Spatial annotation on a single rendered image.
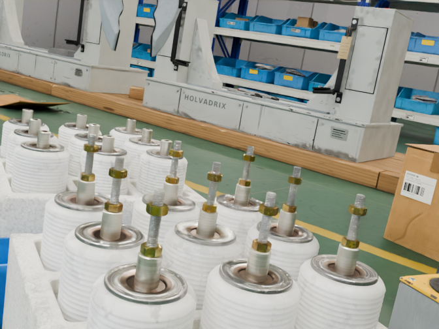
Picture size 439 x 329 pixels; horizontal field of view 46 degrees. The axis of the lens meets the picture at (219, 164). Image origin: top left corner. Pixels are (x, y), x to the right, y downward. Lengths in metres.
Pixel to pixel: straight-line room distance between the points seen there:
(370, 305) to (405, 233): 1.08
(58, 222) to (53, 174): 0.30
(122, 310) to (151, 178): 0.59
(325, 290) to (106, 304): 0.23
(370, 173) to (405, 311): 2.00
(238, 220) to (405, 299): 0.35
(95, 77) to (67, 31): 4.37
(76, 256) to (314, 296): 0.25
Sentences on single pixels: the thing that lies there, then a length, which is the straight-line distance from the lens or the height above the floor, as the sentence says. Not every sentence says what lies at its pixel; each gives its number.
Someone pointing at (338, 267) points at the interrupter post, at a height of 0.26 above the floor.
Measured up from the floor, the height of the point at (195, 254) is 0.24.
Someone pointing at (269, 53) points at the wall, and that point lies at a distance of 10.22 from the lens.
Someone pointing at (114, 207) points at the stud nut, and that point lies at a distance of 0.57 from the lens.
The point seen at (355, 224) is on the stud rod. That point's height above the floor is 0.31.
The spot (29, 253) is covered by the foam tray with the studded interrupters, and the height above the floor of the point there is 0.18.
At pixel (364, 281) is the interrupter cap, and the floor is 0.25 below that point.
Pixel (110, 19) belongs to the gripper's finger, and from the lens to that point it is 0.54.
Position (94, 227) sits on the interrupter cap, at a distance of 0.60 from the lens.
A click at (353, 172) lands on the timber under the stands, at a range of 2.46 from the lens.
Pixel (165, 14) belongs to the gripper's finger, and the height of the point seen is 0.49.
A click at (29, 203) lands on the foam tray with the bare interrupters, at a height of 0.17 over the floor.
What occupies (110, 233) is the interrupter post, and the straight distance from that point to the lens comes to 0.58.
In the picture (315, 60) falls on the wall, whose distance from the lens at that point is 9.73.
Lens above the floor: 0.46
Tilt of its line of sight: 12 degrees down
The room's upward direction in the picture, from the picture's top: 10 degrees clockwise
